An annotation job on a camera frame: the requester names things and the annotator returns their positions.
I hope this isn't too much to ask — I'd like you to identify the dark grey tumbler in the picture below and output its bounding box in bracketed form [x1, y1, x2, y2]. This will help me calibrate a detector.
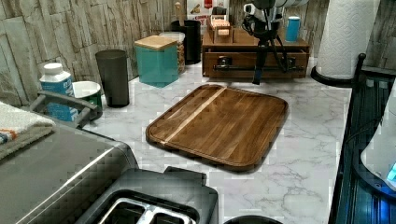
[95, 49, 130, 107]

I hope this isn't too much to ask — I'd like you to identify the silver toaster oven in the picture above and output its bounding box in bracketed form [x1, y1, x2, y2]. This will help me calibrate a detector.
[0, 91, 137, 224]

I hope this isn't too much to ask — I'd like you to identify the wooden cutting board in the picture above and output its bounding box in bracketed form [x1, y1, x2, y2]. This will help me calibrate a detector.
[146, 84, 289, 171]

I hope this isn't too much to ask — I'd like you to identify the blue shaker white cap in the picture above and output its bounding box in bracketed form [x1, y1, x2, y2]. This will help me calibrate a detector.
[285, 16, 301, 42]

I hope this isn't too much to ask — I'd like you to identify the oat cereal box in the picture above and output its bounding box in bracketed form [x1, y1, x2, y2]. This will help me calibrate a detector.
[186, 0, 230, 34]

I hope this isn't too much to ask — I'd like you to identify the white blue plastic bottle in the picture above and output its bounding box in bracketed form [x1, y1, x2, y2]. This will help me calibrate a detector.
[39, 63, 78, 121]

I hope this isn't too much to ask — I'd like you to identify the white green mug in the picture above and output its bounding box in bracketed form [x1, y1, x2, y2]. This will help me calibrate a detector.
[73, 81, 103, 120]

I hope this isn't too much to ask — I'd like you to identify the stash tea box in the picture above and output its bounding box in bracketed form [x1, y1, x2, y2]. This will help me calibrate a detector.
[206, 15, 233, 44]

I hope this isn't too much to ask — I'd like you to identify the wooden drawer organizer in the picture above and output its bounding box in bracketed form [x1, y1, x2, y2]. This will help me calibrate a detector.
[202, 28, 310, 78]

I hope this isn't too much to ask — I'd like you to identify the black paper towel holder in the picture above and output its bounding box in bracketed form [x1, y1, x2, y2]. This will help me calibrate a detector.
[310, 52, 396, 89]

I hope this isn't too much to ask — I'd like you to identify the black drawer handle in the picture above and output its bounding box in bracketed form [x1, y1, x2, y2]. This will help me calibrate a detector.
[213, 56, 305, 73]

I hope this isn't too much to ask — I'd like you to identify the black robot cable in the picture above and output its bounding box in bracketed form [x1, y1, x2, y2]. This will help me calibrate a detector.
[241, 12, 289, 73]

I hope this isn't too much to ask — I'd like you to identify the paper towel roll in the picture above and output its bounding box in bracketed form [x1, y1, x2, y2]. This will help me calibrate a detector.
[317, 0, 380, 78]

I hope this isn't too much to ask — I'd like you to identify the black round object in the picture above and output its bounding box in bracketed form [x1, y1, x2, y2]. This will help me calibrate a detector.
[224, 216, 282, 224]

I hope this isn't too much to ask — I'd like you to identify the white striped towel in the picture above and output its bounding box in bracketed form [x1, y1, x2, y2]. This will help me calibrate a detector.
[0, 102, 56, 159]

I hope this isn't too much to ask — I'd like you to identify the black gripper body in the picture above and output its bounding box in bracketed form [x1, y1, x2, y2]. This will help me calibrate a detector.
[253, 21, 279, 46]

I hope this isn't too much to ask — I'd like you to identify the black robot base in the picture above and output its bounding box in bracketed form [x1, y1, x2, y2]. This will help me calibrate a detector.
[328, 74, 396, 224]

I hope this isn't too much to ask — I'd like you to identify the clear jar with nuts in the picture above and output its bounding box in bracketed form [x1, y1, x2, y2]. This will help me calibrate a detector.
[160, 32, 185, 74]

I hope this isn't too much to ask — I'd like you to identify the black toaster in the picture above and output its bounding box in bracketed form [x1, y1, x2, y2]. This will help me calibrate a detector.
[75, 166, 219, 224]

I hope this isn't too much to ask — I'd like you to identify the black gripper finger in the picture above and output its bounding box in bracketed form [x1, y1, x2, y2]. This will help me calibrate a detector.
[269, 36, 289, 74]
[252, 44, 267, 85]

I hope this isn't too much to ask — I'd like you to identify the black utensil holder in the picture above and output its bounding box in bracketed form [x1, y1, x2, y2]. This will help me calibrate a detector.
[171, 1, 202, 64]

